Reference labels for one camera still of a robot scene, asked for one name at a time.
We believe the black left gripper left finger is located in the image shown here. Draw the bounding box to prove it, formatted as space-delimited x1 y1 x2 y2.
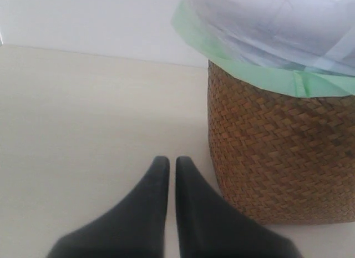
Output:
48 156 170 257

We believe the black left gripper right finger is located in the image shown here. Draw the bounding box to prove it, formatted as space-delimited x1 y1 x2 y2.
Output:
175 156 302 257

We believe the white green plastic bin liner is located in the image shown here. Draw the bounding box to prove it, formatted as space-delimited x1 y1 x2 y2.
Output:
171 0 354 98

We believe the woven wicker waste basket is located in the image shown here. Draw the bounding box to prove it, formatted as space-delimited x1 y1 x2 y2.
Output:
207 63 354 224

